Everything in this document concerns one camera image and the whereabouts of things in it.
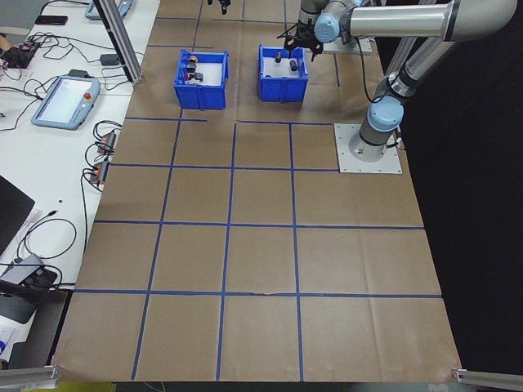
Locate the blue plastic battery bin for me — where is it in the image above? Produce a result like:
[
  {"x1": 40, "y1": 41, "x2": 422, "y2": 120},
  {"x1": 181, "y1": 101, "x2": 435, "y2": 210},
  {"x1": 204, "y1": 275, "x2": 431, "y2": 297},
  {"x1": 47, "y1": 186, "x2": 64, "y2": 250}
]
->
[{"x1": 257, "y1": 43, "x2": 311, "y2": 103}]

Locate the blue plastic switch bin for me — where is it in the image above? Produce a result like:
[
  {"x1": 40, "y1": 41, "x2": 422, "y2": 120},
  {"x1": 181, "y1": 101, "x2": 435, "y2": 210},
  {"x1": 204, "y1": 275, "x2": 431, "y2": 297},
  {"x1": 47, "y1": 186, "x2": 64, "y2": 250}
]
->
[{"x1": 173, "y1": 48, "x2": 230, "y2": 111}]

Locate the black box device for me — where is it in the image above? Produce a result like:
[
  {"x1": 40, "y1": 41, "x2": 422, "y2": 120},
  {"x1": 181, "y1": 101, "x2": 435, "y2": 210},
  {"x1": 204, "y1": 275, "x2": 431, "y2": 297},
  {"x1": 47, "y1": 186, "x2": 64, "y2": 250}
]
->
[{"x1": 24, "y1": 265, "x2": 59, "y2": 289}]

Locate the white foam liner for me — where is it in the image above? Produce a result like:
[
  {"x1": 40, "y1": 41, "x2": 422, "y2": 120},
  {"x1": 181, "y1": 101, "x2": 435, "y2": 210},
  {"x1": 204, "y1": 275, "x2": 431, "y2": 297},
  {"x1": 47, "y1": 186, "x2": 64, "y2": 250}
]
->
[
  {"x1": 263, "y1": 56, "x2": 306, "y2": 79},
  {"x1": 190, "y1": 60, "x2": 226, "y2": 87}
]

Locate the light blue teach pendant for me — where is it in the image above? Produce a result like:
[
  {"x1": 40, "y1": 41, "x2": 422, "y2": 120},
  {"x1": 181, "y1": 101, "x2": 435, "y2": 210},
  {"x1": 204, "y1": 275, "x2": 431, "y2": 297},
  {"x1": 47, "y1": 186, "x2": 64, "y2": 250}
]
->
[
  {"x1": 84, "y1": 0, "x2": 136, "y2": 20},
  {"x1": 31, "y1": 74, "x2": 101, "y2": 131}
]

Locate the orange grey usb hub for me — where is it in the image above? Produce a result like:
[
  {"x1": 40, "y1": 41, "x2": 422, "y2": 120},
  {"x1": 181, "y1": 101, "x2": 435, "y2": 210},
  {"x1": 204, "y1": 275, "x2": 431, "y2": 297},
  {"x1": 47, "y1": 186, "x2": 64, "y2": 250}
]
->
[
  {"x1": 90, "y1": 161, "x2": 110, "y2": 183},
  {"x1": 96, "y1": 130, "x2": 120, "y2": 154}
]

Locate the red black circuit board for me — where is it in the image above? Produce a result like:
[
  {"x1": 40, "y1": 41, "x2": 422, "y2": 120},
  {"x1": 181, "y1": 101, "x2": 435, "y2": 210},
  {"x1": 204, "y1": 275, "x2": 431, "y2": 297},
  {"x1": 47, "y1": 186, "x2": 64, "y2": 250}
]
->
[{"x1": 0, "y1": 38, "x2": 42, "y2": 70}]

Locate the grey docking hub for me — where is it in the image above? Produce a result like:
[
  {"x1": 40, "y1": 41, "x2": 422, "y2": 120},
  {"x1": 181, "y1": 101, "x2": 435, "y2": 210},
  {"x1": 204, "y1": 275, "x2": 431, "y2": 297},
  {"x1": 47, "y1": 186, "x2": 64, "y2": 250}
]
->
[{"x1": 0, "y1": 253, "x2": 44, "y2": 287}]

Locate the aluminium profile bar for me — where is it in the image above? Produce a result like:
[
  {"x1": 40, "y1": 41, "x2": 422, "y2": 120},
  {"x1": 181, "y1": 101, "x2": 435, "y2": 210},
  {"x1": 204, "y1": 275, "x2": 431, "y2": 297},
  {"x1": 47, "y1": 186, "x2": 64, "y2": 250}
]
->
[
  {"x1": 451, "y1": 367, "x2": 523, "y2": 391},
  {"x1": 0, "y1": 364, "x2": 65, "y2": 383}
]

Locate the white square base plate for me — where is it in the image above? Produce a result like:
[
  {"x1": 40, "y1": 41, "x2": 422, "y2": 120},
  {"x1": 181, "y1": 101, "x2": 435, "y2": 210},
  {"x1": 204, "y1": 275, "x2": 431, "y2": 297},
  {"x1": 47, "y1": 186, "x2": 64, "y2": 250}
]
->
[
  {"x1": 333, "y1": 123, "x2": 404, "y2": 175},
  {"x1": 322, "y1": 38, "x2": 373, "y2": 56}
]

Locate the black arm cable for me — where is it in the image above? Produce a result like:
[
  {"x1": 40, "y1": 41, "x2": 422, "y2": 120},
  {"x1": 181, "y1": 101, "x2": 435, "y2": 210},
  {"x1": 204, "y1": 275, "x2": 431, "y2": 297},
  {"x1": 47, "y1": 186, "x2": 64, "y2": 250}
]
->
[{"x1": 358, "y1": 38, "x2": 387, "y2": 104}]

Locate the aluminium profile post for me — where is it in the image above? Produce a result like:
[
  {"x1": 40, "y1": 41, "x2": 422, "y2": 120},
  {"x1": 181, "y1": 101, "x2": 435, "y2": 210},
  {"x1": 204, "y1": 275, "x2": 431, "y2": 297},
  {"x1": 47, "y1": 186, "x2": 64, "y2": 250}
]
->
[{"x1": 92, "y1": 0, "x2": 145, "y2": 85}]

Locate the black hub cable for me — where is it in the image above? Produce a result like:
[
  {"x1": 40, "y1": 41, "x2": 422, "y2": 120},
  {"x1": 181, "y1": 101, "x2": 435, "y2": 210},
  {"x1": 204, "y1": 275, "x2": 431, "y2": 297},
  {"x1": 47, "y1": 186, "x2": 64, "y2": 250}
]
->
[
  {"x1": 92, "y1": 119, "x2": 123, "y2": 142},
  {"x1": 79, "y1": 164, "x2": 101, "y2": 192},
  {"x1": 84, "y1": 140, "x2": 105, "y2": 164}
]

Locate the black frame cover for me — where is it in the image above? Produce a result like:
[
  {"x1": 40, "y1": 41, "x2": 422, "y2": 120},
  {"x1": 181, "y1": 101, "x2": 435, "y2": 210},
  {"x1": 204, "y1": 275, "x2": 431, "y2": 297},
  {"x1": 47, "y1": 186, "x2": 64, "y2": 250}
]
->
[{"x1": 373, "y1": 0, "x2": 523, "y2": 375}]

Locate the black looped cable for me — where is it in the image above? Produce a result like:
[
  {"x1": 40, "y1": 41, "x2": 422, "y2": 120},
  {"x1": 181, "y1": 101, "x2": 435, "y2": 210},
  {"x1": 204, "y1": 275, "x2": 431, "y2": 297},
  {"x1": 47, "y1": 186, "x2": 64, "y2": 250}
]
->
[{"x1": 18, "y1": 210, "x2": 79, "y2": 262}]

